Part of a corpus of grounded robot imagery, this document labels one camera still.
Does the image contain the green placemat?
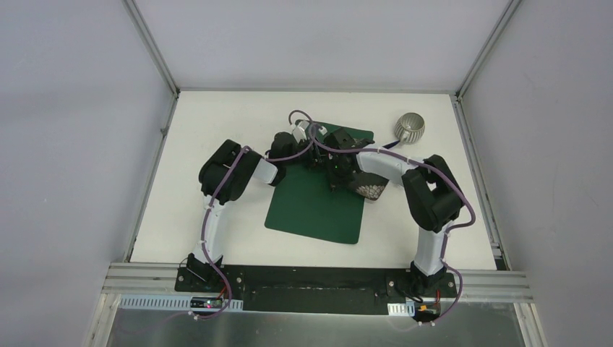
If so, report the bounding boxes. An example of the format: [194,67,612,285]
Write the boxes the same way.
[265,145,364,245]

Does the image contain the grey ribbed mug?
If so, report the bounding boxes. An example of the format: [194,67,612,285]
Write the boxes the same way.
[393,113,426,145]

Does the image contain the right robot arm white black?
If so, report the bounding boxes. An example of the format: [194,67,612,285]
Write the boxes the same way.
[314,128,466,296]

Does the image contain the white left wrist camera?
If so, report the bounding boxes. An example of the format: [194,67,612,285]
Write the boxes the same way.
[291,119,311,144]

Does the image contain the black floral square plate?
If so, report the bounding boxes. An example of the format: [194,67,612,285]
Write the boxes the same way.
[347,171,389,201]

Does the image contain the right electronics board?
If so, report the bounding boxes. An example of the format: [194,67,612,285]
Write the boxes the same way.
[414,302,441,320]

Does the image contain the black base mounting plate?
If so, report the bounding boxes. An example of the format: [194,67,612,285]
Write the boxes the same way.
[174,265,458,317]

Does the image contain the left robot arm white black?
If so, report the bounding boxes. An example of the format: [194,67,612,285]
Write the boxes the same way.
[186,132,313,293]

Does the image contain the electronics board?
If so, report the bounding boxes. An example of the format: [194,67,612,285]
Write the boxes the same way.
[190,297,224,309]
[414,302,441,320]

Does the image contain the left electronics board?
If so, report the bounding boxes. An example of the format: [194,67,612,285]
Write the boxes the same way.
[190,297,224,309]

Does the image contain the blue plastic knife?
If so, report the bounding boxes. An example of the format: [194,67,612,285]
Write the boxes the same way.
[383,140,400,149]

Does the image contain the aluminium frame rail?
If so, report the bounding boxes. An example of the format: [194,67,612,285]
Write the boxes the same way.
[450,95,549,346]

